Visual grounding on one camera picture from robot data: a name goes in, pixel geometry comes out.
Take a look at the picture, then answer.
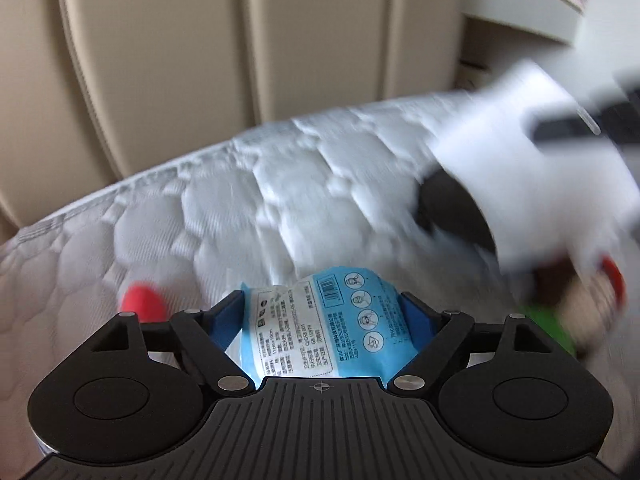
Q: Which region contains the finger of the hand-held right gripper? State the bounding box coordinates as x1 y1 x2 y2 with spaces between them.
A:
530 109 603 144

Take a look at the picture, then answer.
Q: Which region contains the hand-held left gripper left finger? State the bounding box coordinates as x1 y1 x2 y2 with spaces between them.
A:
82 290 258 394

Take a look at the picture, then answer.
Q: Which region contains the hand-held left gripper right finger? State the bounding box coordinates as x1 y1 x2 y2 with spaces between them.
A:
382 290 567 394

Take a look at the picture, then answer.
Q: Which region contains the white towel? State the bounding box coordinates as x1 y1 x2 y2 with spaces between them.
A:
431 59 640 276

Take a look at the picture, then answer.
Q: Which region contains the red round object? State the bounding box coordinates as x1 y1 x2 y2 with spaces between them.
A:
119 282 171 325

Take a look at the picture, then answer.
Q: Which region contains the blue face mask packet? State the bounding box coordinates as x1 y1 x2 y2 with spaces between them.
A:
235 266 418 390

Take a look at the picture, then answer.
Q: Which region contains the brown cardboard box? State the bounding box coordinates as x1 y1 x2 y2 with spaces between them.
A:
456 54 497 94

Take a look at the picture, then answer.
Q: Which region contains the white quilted mattress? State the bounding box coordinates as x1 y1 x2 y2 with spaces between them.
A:
0 87 640 466

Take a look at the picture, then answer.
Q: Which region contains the crochet doll with red hat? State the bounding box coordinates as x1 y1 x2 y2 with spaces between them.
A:
520 252 629 361

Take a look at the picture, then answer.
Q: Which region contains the beige padded headboard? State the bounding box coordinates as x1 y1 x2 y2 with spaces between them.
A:
0 0 467 243

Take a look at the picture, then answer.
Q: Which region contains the white wall shelf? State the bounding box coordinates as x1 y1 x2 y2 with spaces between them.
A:
460 0 640 47

